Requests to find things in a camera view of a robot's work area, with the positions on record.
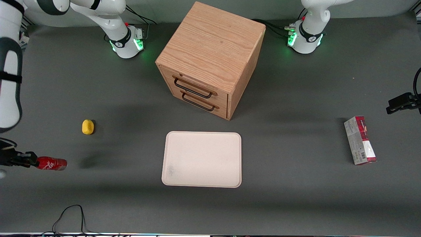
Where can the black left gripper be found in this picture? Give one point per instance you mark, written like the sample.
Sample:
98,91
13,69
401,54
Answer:
403,101

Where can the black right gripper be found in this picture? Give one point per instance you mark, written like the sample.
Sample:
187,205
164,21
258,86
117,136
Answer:
12,158

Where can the red coke bottle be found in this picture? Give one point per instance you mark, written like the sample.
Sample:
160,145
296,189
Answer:
52,163

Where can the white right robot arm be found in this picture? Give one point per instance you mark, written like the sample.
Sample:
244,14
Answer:
10,95

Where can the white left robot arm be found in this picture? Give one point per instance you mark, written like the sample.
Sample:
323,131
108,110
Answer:
309,36

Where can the beige rectangular tray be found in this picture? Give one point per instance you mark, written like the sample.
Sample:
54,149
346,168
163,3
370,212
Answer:
202,159

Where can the grey red carton box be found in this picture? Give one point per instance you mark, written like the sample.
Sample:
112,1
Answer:
360,140

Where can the yellow lemon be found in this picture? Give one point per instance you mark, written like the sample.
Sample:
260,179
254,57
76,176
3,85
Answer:
87,127

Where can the wooden drawer cabinet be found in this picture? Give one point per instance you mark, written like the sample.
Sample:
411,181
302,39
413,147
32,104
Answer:
210,52

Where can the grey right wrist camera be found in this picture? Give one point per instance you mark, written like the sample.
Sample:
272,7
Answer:
1,173

